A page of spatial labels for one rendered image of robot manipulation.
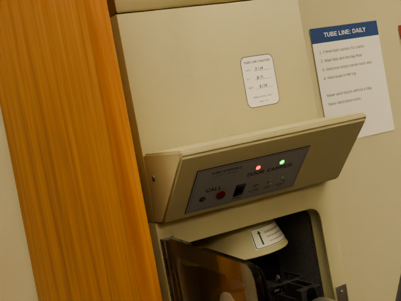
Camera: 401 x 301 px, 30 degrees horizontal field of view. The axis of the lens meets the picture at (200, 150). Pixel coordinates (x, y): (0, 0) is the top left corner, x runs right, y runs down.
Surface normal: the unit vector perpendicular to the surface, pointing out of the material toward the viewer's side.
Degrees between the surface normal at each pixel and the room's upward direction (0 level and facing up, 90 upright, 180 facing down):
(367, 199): 90
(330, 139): 135
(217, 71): 90
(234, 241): 66
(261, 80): 90
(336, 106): 90
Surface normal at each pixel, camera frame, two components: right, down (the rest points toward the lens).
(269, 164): 0.47, 0.66
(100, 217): -0.86, 0.18
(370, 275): 0.48, -0.04
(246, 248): 0.08, -0.37
